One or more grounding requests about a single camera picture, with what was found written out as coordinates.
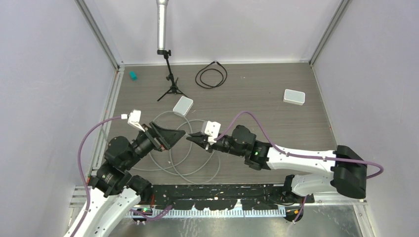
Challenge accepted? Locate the white network switch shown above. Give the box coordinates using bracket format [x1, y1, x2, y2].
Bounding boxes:
[283, 89, 305, 105]
[172, 96, 194, 117]

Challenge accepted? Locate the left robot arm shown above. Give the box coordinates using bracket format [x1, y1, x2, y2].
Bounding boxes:
[65, 122, 186, 237]

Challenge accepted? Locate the black tripod stand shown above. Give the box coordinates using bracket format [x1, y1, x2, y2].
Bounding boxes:
[157, 49, 188, 102]

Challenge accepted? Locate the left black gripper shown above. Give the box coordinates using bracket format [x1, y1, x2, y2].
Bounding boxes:
[125, 121, 186, 169]

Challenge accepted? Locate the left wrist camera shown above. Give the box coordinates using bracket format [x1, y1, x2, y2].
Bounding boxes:
[127, 110, 145, 132]

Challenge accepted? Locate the black coiled cable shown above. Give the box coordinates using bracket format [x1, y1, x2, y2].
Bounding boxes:
[195, 61, 228, 89]

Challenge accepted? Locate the white slotted cable duct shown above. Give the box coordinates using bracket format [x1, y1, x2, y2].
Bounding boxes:
[109, 207, 287, 219]

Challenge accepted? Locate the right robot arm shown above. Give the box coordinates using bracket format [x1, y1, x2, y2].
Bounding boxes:
[187, 122, 367, 203]

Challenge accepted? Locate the teal small block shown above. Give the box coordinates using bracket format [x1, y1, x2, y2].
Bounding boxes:
[129, 71, 137, 80]

